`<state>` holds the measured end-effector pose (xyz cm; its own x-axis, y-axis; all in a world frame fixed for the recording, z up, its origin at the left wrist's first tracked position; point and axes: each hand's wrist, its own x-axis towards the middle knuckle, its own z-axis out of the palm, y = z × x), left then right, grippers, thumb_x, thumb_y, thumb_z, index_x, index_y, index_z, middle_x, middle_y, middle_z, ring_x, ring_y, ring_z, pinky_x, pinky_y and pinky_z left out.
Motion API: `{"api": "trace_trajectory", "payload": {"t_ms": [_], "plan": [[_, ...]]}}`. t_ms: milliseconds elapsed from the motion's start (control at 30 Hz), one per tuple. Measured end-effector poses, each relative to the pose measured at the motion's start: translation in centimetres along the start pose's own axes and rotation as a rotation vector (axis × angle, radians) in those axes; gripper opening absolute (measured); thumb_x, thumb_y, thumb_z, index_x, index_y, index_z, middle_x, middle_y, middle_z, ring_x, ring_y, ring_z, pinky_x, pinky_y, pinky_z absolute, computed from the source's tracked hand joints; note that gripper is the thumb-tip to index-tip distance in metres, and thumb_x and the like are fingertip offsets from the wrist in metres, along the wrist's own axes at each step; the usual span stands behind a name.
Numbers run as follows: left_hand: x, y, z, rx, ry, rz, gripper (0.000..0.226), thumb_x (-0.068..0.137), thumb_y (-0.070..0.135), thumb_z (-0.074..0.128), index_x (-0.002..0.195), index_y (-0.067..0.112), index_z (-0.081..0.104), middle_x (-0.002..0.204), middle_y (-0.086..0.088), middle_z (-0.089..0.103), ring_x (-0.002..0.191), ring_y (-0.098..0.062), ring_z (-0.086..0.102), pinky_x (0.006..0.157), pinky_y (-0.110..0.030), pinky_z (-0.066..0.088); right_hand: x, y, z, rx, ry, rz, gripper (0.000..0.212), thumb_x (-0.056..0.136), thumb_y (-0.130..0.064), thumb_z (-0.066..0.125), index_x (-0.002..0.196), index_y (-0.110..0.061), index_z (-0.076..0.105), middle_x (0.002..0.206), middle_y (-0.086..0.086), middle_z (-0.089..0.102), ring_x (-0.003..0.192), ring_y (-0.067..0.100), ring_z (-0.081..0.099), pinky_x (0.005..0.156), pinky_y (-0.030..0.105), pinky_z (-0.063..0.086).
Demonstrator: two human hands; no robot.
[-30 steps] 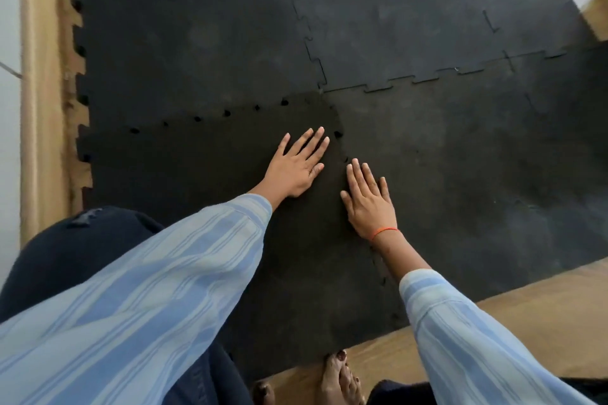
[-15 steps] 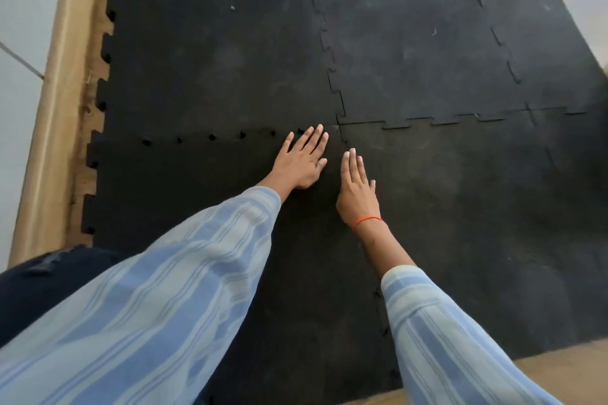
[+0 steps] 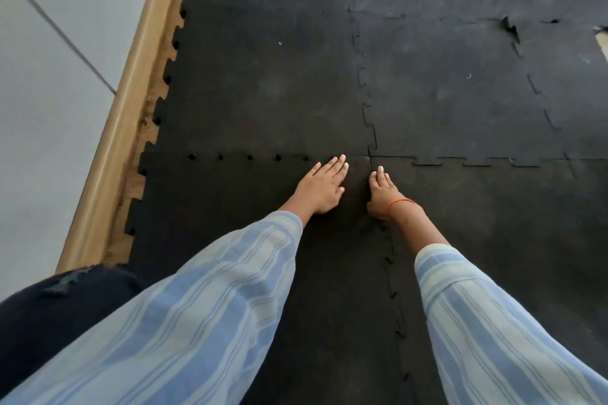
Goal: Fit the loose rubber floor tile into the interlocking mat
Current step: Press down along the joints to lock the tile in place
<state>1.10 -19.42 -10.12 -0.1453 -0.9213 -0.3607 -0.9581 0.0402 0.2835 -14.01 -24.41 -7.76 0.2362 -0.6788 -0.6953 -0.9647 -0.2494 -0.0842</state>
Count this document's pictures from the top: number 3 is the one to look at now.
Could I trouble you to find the person's right hand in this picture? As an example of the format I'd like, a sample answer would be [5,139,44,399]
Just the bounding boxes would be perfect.
[366,165,407,222]

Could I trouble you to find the person's left hand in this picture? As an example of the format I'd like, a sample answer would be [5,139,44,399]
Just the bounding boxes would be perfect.
[290,154,350,216]

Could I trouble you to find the black foam mat tile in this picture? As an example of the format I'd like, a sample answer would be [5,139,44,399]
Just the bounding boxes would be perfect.
[124,152,414,405]

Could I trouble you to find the assembled black floor mat tiles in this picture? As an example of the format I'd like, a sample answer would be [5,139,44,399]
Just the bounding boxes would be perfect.
[151,0,608,405]

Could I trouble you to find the person's right forearm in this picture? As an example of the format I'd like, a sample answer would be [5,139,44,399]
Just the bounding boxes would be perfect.
[388,202,608,405]

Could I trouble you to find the person's left forearm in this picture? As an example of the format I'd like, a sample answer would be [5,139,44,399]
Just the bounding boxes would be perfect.
[0,198,315,405]

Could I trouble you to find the person's dark trouser leg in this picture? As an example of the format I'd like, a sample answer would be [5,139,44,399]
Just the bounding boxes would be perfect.
[0,264,144,397]

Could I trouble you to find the wooden baseboard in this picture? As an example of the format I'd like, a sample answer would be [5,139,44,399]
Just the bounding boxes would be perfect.
[55,0,203,275]

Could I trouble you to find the red thread bracelet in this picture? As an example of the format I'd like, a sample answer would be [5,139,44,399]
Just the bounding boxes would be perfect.
[386,198,419,218]

